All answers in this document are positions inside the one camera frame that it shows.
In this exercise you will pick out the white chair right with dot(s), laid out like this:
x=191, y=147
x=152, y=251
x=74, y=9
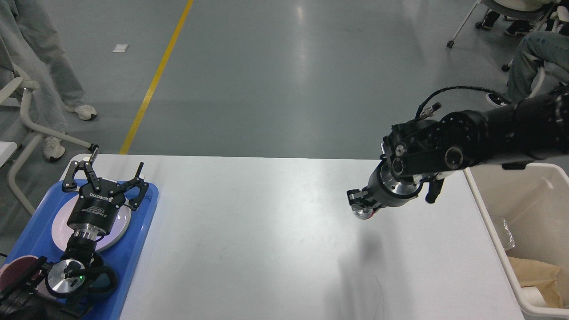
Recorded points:
x=537, y=18

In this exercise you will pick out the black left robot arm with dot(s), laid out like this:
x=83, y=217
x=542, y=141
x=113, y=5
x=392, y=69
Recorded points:
x=76, y=258

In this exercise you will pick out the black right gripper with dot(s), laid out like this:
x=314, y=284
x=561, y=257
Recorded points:
x=423, y=152

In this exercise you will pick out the dark blue mug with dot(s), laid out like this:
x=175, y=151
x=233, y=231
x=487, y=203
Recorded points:
x=102, y=282

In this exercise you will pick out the green plate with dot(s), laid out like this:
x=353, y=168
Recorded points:
x=108, y=241

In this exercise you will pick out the blue plastic tray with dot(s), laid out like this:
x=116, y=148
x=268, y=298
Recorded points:
x=123, y=257

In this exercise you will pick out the beige plastic bin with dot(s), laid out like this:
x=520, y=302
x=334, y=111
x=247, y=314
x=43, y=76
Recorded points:
x=534, y=201

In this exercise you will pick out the aluminium foil sheet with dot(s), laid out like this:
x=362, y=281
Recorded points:
x=505, y=235

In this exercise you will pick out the person in grey trousers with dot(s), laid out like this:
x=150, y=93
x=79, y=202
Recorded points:
x=34, y=44

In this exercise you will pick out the person in black seated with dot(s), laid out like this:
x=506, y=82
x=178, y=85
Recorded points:
x=518, y=26

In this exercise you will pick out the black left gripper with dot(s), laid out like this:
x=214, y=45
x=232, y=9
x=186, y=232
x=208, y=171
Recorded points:
x=98, y=206

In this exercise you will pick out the grey office chair left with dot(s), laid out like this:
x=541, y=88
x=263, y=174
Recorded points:
x=26, y=133

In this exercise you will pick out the person in blue jeans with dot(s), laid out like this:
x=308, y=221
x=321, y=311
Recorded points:
x=534, y=49

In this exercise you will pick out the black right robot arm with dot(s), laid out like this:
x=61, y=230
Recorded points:
x=517, y=134

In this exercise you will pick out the pink plate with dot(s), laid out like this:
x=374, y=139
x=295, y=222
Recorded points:
x=60, y=232

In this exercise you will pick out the crushed red soda can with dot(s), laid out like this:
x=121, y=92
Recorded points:
x=365, y=213

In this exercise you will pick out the white side table corner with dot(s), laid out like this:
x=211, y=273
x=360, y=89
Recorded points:
x=7, y=148

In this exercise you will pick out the pink mug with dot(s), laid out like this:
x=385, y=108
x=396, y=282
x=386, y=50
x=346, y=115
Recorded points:
x=23, y=275

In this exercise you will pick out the brown paper bag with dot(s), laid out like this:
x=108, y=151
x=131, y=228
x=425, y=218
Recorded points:
x=541, y=275

